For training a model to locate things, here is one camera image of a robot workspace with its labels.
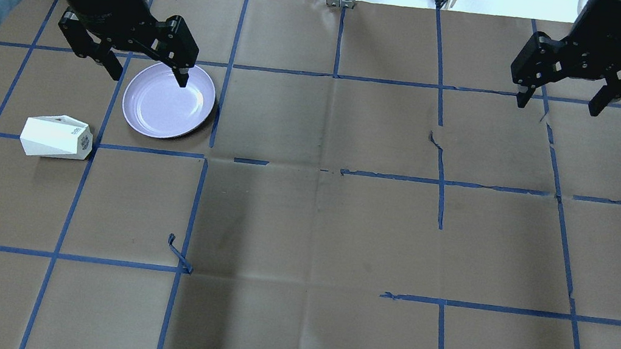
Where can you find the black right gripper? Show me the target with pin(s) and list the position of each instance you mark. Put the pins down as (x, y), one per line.
(613, 36)

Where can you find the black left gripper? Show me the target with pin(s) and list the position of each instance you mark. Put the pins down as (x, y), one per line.
(104, 1)

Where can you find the white faceted cup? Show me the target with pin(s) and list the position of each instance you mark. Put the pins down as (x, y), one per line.
(56, 137)

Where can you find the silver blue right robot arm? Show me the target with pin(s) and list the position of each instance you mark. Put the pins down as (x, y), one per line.
(607, 12)

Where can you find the lavender round plate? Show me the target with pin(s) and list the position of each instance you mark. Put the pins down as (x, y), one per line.
(155, 105)

